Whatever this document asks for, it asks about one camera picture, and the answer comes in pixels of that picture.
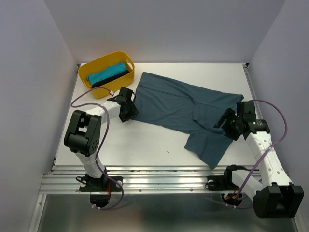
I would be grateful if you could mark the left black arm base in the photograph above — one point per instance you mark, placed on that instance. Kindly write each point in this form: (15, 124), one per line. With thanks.
(90, 184)

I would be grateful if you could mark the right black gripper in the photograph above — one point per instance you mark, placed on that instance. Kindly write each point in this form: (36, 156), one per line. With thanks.
(229, 113)

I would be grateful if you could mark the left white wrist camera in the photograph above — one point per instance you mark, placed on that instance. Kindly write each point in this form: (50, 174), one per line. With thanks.
(116, 93)

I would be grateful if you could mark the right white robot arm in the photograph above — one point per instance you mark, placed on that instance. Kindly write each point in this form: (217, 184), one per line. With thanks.
(272, 192)

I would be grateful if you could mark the aluminium front rail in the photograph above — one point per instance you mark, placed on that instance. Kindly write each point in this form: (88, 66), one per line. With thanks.
(136, 179)

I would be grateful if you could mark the rolled teal t shirt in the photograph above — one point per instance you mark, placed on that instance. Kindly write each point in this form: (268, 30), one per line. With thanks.
(112, 69)

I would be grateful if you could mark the aluminium rail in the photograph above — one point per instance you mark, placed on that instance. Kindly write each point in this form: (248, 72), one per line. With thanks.
(249, 81)
(136, 179)

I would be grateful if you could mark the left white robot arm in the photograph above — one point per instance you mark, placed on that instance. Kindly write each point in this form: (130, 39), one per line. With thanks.
(87, 130)

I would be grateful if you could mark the dark blue-grey t shirt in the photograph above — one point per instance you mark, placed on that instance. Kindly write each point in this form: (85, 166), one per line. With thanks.
(189, 109)

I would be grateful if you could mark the aluminium right side rail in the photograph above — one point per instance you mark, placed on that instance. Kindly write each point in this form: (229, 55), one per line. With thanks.
(249, 81)

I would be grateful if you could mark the rolled black t shirt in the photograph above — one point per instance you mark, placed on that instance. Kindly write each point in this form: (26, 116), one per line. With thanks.
(102, 79)

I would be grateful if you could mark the yellow plastic basket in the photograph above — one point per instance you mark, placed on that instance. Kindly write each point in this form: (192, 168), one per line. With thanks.
(101, 64)

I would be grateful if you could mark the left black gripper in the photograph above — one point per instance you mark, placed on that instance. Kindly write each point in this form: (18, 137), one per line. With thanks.
(133, 111)

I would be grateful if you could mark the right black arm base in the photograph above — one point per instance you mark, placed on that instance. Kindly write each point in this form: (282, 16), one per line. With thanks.
(224, 182)

